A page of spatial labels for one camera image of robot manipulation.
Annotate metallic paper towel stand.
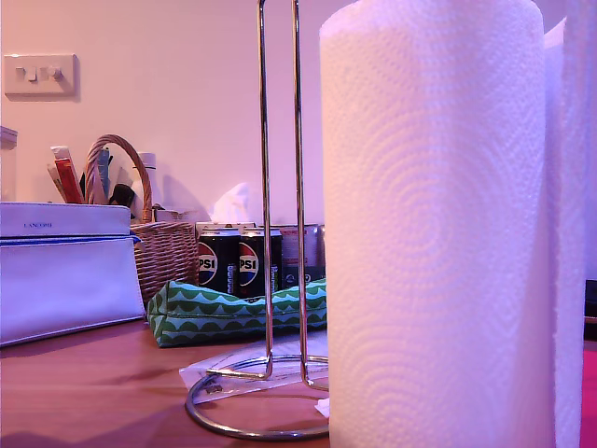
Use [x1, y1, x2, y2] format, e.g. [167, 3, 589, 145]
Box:
[185, 0, 332, 442]

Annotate white paper towel roll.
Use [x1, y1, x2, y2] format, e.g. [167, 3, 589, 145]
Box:
[318, 0, 597, 448]

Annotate dark box with pin icon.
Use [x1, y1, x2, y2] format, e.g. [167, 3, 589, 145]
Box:
[281, 265, 326, 287]

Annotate white crumpled tissue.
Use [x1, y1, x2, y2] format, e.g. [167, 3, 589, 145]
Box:
[212, 181, 263, 225]

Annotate black Pepsi can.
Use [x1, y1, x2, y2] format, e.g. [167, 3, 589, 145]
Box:
[238, 229, 284, 300]
[197, 228, 243, 296]

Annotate pale printed carton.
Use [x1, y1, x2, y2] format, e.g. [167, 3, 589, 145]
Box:
[195, 221, 257, 233]

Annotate green wave pattern pouch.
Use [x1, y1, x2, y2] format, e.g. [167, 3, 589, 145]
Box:
[146, 277, 330, 349]

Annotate beige cardboard box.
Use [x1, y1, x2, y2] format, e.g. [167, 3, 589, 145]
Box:
[153, 207, 201, 224]

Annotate clear plastic mailing bag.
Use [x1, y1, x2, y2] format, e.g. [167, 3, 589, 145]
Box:
[179, 343, 331, 405]

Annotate red and white tube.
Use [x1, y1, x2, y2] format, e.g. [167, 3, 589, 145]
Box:
[46, 145, 86, 204]

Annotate white Lancome cosmetic case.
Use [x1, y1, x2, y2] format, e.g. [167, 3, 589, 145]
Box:
[0, 201, 146, 347]

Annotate dark quilted zip case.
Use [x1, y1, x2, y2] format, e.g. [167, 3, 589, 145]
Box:
[585, 278, 597, 324]

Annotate pink padded envelope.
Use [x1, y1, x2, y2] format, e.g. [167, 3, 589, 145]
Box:
[314, 345, 597, 448]

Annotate wicker basket with handle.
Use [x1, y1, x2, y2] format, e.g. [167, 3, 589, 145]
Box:
[83, 133, 201, 304]

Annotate white wall switch plate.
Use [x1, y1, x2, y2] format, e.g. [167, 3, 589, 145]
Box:
[3, 53, 79, 102]

